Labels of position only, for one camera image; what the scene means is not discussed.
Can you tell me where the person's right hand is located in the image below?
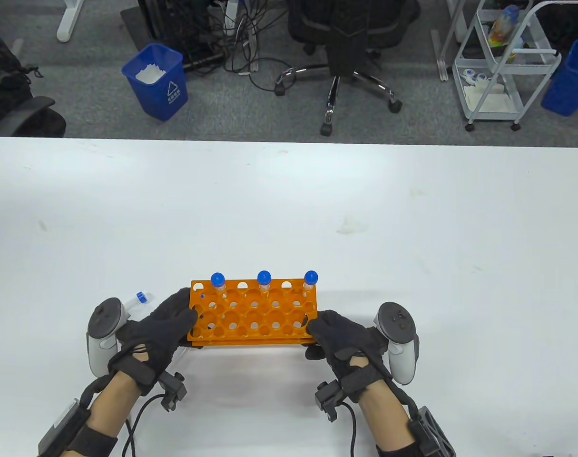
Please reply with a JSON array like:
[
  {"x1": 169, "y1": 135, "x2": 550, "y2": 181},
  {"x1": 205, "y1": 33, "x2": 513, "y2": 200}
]
[{"x1": 305, "y1": 310, "x2": 393, "y2": 401}]

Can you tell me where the person's left hand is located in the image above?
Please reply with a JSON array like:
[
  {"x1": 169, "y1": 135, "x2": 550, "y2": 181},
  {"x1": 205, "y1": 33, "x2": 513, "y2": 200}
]
[{"x1": 109, "y1": 287, "x2": 199, "y2": 396}]

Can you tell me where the orange test tube rack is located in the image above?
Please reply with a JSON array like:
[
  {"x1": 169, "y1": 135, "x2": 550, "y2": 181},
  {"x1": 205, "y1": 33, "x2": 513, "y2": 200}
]
[{"x1": 186, "y1": 278, "x2": 319, "y2": 347}]

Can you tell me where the person's left forearm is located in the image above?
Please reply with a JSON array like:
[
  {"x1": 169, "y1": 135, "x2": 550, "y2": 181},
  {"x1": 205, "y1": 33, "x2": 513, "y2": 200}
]
[{"x1": 65, "y1": 370, "x2": 147, "y2": 457}]

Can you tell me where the grey right hand controller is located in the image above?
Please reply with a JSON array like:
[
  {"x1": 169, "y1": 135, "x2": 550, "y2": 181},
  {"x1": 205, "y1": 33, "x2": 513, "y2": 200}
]
[{"x1": 373, "y1": 301, "x2": 420, "y2": 385}]

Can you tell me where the grey hand controller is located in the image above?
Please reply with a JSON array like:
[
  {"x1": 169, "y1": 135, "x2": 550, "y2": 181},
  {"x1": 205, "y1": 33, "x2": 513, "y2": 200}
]
[
  {"x1": 373, "y1": 301, "x2": 420, "y2": 385},
  {"x1": 87, "y1": 298, "x2": 131, "y2": 378}
]

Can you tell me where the grey left hand controller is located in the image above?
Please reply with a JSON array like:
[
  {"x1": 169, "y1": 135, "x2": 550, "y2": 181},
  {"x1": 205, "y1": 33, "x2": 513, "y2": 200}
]
[{"x1": 87, "y1": 298, "x2": 131, "y2": 378}]

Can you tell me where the black labelled battery box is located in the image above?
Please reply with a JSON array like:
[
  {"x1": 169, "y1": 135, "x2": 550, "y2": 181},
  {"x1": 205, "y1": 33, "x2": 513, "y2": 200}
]
[{"x1": 37, "y1": 399, "x2": 82, "y2": 455}]

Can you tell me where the blue bin with recycling symbol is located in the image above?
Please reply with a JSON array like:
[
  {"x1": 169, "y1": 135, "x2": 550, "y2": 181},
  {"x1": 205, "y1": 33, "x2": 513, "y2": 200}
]
[{"x1": 121, "y1": 43, "x2": 189, "y2": 122}]

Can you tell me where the white paper waste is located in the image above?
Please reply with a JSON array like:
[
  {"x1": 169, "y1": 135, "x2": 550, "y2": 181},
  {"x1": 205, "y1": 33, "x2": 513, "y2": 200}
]
[{"x1": 135, "y1": 63, "x2": 167, "y2": 85}]

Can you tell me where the black chair with armrest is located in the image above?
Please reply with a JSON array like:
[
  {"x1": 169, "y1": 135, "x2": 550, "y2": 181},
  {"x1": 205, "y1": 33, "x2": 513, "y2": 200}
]
[{"x1": 0, "y1": 95, "x2": 67, "y2": 139}]

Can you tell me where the white rolling cart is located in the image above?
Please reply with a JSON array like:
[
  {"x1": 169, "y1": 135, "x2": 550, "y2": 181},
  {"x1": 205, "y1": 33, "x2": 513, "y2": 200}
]
[{"x1": 452, "y1": 0, "x2": 563, "y2": 133}]

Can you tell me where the black office chair chrome base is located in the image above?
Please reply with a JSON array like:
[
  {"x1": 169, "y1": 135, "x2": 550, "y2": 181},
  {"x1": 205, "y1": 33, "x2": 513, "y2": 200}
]
[{"x1": 274, "y1": 0, "x2": 422, "y2": 138}]

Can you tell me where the white desk leg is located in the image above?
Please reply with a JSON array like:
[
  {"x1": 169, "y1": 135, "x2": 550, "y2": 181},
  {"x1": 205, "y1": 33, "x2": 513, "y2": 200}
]
[
  {"x1": 431, "y1": 0, "x2": 475, "y2": 81},
  {"x1": 57, "y1": 0, "x2": 85, "y2": 43}
]

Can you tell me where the black computer equipment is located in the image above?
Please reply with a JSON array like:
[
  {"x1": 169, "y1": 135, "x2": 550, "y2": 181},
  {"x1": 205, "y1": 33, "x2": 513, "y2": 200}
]
[{"x1": 120, "y1": 0, "x2": 227, "y2": 72}]

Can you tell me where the white power strip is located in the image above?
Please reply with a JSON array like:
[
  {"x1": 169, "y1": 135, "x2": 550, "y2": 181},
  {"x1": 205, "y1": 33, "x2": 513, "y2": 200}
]
[{"x1": 222, "y1": 0, "x2": 242, "y2": 36}]

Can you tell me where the plain blue bin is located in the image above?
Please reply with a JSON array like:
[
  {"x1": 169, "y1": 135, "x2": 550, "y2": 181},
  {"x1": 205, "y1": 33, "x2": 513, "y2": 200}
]
[{"x1": 540, "y1": 39, "x2": 578, "y2": 117}]

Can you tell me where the colourful plastic bottle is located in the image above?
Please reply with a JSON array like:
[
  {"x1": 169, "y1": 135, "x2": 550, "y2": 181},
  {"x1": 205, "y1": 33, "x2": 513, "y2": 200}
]
[{"x1": 488, "y1": 5, "x2": 521, "y2": 48}]

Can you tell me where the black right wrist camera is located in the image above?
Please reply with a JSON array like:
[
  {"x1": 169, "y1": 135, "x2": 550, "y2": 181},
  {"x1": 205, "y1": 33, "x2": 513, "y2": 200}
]
[{"x1": 315, "y1": 381, "x2": 347, "y2": 422}]

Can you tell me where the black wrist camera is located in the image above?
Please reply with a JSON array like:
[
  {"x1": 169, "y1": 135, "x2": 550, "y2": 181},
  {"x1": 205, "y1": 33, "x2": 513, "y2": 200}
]
[
  {"x1": 158, "y1": 371, "x2": 188, "y2": 412},
  {"x1": 315, "y1": 381, "x2": 347, "y2": 422}
]

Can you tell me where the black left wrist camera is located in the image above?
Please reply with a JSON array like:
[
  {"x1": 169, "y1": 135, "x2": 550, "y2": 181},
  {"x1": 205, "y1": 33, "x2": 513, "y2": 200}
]
[{"x1": 158, "y1": 371, "x2": 188, "y2": 412}]

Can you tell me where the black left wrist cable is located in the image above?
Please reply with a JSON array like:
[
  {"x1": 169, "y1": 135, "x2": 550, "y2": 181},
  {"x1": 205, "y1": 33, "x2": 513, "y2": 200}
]
[{"x1": 122, "y1": 394, "x2": 166, "y2": 457}]

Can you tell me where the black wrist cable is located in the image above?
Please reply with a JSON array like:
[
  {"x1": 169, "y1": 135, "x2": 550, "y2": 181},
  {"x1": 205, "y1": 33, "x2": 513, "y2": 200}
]
[
  {"x1": 343, "y1": 402, "x2": 363, "y2": 457},
  {"x1": 122, "y1": 394, "x2": 166, "y2": 457}
]

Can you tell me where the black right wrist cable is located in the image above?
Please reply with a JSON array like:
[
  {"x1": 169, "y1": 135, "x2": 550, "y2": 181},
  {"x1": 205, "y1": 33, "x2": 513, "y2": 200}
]
[{"x1": 343, "y1": 402, "x2": 363, "y2": 457}]

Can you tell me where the black right forearm strap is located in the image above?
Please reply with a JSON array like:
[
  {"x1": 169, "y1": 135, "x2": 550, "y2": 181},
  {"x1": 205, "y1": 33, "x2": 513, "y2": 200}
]
[{"x1": 375, "y1": 440, "x2": 425, "y2": 457}]

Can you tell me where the black forearm strap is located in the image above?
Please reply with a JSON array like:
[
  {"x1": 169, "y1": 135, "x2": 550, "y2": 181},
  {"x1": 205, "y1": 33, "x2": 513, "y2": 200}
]
[
  {"x1": 375, "y1": 440, "x2": 425, "y2": 457},
  {"x1": 65, "y1": 424, "x2": 119, "y2": 457}
]

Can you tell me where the black lattice tracker mount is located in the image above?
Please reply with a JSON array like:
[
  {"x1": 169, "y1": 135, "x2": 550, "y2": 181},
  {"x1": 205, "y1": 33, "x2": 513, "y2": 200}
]
[{"x1": 408, "y1": 405, "x2": 457, "y2": 457}]

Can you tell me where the black left forearm strap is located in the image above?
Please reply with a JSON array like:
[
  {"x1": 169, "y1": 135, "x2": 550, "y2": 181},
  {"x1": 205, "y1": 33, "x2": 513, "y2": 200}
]
[{"x1": 65, "y1": 424, "x2": 119, "y2": 457}]

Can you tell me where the tangle of black cables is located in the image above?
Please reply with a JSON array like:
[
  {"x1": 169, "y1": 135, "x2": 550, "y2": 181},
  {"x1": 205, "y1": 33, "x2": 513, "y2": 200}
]
[{"x1": 213, "y1": 0, "x2": 289, "y2": 93}]

